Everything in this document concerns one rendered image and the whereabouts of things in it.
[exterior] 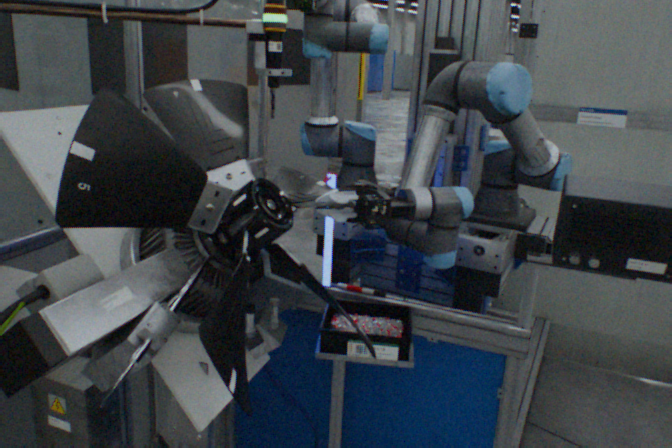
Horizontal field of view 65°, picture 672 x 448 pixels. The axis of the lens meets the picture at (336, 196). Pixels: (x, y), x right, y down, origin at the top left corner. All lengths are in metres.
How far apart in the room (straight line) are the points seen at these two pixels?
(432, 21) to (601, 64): 1.06
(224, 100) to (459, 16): 0.98
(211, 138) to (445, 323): 0.77
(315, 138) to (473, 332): 0.83
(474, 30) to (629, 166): 1.22
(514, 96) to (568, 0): 1.49
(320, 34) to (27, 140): 0.70
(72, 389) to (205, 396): 0.28
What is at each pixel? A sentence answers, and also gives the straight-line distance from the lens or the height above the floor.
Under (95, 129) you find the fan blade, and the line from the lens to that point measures 0.86.
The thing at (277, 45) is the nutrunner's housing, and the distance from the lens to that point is 1.04.
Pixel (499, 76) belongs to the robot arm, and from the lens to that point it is 1.28.
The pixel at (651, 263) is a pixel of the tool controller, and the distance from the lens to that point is 1.35.
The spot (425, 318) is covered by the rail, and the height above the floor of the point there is 0.83.
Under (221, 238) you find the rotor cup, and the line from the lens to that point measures 1.01.
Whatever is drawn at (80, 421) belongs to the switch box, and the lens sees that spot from 1.26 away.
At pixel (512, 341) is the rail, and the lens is 1.45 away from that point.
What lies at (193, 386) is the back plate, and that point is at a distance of 1.08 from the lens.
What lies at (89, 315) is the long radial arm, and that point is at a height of 1.11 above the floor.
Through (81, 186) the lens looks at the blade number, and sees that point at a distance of 0.85.
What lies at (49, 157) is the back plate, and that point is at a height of 1.28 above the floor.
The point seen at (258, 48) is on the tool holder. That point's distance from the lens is 1.04.
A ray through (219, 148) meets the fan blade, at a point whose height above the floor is 1.30.
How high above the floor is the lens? 1.50
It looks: 15 degrees down
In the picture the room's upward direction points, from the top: 3 degrees clockwise
